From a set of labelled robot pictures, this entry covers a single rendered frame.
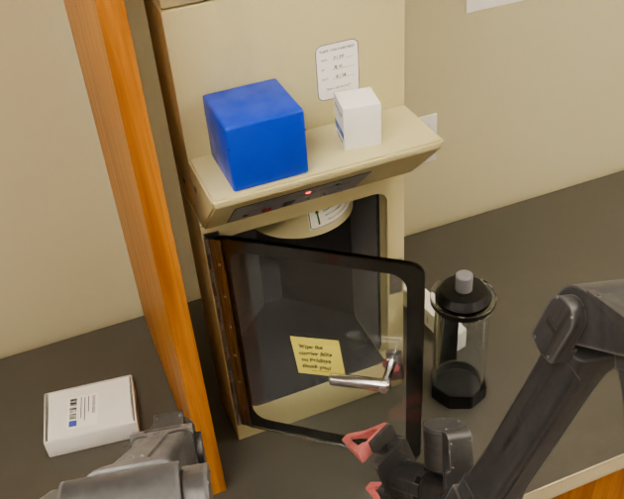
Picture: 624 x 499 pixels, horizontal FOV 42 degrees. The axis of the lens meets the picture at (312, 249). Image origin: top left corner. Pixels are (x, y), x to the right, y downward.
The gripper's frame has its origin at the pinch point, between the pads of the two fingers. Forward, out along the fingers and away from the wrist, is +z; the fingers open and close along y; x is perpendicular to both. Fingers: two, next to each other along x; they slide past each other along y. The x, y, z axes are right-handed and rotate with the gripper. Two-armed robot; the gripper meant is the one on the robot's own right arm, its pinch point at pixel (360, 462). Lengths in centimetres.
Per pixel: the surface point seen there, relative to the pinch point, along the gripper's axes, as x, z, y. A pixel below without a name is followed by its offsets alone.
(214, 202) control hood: 5.5, -4.8, 48.5
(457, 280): -29.5, -2.6, 14.1
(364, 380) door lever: -3.0, -5.7, 14.6
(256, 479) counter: 8.1, 19.4, -2.9
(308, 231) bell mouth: -13.5, 7.1, 32.6
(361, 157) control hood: -12.8, -11.8, 44.6
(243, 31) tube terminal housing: -9, -5, 65
